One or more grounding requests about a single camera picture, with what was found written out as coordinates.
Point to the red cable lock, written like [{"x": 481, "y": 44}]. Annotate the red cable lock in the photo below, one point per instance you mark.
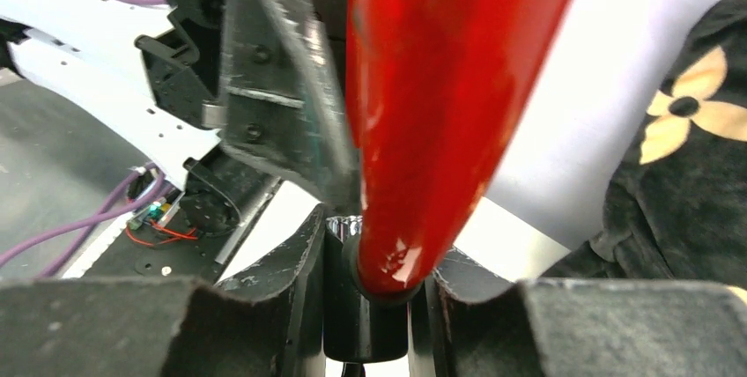
[{"x": 434, "y": 93}]

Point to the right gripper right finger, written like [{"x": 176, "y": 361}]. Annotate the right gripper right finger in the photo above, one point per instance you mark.
[{"x": 466, "y": 321}]

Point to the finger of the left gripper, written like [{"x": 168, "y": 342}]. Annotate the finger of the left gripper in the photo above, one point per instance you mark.
[{"x": 281, "y": 85}]

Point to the black floral plush blanket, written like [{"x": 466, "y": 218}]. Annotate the black floral plush blanket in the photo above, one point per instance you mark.
[{"x": 675, "y": 207}]

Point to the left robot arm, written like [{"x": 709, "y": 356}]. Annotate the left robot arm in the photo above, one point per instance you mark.
[{"x": 148, "y": 69}]

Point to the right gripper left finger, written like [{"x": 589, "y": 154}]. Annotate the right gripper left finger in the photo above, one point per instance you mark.
[{"x": 265, "y": 321}]

